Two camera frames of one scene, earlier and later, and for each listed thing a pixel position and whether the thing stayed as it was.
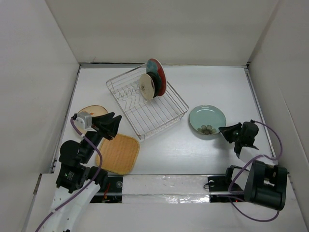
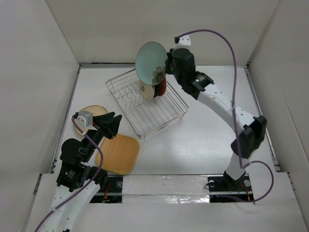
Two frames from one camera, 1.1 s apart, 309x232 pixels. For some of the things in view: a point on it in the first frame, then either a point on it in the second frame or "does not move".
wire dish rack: [148, 116] does not move
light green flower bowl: [204, 121] -> [151, 61]
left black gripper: [99, 122] does not move
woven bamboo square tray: [119, 154] does not move
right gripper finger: [231, 130] -> [168, 69]
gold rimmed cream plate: [147, 86] does not move
